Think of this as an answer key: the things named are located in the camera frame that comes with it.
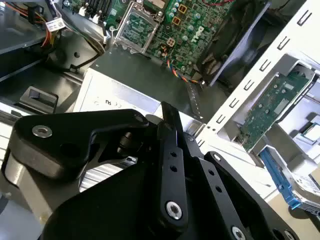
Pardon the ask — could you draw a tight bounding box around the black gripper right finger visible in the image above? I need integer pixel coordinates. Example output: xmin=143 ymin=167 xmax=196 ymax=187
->
xmin=176 ymin=112 xmax=300 ymax=240

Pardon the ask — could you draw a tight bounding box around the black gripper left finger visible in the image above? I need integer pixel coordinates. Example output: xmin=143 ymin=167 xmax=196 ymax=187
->
xmin=1 ymin=101 xmax=189 ymax=234

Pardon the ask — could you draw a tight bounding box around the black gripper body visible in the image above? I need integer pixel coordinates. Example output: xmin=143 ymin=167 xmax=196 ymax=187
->
xmin=39 ymin=129 xmax=227 ymax=240

